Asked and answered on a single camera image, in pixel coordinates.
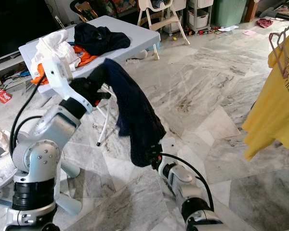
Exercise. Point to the dark navy garment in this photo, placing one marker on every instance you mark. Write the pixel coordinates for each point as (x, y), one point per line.
(139, 115)
(101, 39)

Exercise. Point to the white shirt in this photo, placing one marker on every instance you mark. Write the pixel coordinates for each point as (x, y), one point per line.
(0, 139)

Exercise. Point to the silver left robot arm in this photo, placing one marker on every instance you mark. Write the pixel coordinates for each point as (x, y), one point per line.
(38, 159)

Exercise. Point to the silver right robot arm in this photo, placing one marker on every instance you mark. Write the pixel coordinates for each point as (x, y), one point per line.
(183, 180)

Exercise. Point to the orange garment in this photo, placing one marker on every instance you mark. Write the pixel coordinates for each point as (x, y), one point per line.
(84, 55)

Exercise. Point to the white crumpled garment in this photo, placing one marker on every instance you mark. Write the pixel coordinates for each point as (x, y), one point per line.
(50, 48)

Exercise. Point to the grey folding table white legs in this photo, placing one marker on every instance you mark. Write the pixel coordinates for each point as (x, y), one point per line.
(142, 41)

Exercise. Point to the black baby stroller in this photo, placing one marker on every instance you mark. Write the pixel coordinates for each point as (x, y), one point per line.
(85, 9)

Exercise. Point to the red printed can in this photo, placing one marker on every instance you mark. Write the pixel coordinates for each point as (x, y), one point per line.
(2, 96)

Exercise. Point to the black flat television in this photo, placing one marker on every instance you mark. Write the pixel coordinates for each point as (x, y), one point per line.
(19, 21)

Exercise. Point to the white baby high chair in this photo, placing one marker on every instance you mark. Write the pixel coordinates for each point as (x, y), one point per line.
(159, 19)

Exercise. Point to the clear crumpled plastic wrap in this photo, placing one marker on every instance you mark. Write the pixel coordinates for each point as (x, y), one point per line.
(0, 168)

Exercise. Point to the yellow printed T-shirt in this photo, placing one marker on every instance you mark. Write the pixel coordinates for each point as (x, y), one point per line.
(274, 115)

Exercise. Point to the grey round laundry basket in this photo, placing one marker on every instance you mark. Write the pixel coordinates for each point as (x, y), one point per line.
(2, 190)

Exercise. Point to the grey drawer storage rack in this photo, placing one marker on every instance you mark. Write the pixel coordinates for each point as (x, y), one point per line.
(198, 17)

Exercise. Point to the white paper sheet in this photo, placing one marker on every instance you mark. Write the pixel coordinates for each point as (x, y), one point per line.
(228, 28)

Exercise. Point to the pink paper sheet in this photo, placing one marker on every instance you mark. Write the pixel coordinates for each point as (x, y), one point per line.
(250, 32)

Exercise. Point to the green laundry bin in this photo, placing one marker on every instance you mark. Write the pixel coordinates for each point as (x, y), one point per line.
(229, 12)

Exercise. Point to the red cloth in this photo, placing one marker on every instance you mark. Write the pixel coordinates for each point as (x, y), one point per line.
(265, 22)

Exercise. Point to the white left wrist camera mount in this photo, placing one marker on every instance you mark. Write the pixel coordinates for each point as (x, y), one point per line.
(60, 77)

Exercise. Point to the brown wooden post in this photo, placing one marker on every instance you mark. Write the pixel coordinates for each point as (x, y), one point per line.
(252, 9)

